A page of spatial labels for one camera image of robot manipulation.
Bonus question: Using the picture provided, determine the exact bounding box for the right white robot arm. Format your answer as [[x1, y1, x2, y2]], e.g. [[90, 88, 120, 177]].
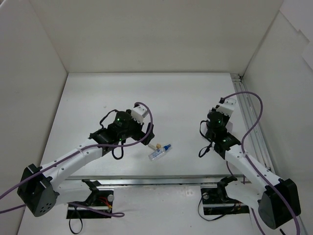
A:
[[205, 106, 301, 230]]

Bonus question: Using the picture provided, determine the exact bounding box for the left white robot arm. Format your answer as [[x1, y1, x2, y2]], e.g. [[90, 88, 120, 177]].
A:
[[17, 103, 155, 217]]

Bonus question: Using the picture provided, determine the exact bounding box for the white container box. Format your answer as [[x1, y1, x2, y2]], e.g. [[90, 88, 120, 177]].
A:
[[225, 121, 233, 134]]

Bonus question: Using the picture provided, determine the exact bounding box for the beige eraser block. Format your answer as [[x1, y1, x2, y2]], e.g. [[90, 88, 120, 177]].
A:
[[148, 144, 157, 150]]

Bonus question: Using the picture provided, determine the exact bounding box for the clear blue spray bottle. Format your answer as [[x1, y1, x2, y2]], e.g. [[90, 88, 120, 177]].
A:
[[148, 144, 172, 161]]

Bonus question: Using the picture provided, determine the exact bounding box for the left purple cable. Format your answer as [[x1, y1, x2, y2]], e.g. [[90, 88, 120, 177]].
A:
[[0, 101, 154, 218]]

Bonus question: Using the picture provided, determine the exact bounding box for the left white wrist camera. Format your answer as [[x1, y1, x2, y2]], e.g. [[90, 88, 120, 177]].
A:
[[131, 103, 148, 124]]

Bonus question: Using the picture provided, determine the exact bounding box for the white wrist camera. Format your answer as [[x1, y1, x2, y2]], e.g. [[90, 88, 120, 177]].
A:
[[131, 103, 148, 124], [216, 98, 237, 118]]

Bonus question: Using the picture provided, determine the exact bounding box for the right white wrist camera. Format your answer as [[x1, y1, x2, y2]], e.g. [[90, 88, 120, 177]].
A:
[[216, 98, 237, 118]]

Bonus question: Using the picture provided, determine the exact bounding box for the front aluminium rail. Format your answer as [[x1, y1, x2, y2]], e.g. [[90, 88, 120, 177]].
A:
[[64, 174, 231, 188]]

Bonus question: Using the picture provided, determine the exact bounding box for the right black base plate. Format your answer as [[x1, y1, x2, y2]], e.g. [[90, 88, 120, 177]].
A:
[[200, 188, 249, 216]]

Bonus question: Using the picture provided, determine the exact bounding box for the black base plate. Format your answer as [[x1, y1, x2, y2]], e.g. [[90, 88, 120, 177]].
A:
[[200, 188, 249, 216], [66, 189, 114, 219]]

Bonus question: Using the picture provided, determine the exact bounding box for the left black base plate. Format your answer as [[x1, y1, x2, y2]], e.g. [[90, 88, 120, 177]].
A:
[[66, 189, 114, 219]]

